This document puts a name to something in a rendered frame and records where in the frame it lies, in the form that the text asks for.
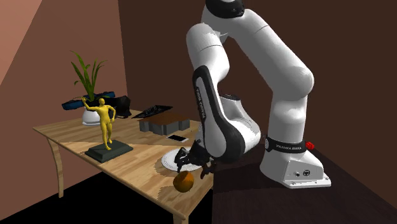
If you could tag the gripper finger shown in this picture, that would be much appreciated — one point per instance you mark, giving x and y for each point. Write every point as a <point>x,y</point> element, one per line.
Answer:
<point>181,158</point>
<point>207,170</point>

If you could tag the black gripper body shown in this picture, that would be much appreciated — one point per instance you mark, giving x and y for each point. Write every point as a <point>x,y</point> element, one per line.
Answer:
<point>200,155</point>

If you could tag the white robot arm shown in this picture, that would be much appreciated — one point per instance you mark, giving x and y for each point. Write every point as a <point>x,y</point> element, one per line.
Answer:
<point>279,68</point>

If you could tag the white plate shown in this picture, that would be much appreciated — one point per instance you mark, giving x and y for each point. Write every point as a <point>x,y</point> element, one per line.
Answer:
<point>169,161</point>

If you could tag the white phone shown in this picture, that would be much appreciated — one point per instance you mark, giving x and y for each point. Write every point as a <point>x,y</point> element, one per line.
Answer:
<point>177,138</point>

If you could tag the orange ball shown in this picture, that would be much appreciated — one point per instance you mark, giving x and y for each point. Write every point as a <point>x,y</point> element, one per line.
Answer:
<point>183,183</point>

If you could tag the grey block with brown top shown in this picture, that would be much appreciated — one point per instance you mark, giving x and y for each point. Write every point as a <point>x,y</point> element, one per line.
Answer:
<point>164,127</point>

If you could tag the wooden table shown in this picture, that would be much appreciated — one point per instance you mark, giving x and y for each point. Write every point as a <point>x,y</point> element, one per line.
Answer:
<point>139,167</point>

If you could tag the flat black keyboard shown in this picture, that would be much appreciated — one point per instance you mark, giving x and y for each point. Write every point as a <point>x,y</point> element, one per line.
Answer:
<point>152,111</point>

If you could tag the dark robot stand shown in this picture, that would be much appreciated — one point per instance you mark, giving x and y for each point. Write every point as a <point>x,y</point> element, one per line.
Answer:
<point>279,204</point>

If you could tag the black bag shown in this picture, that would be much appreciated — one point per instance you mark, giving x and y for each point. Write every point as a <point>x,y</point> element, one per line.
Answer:
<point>122,105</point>

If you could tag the gold figure on dark base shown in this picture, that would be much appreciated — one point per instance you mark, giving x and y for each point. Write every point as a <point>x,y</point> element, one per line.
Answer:
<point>107,124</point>

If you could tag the green plant in white pot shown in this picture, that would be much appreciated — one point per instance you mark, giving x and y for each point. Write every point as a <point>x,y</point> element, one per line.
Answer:
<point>90,118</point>

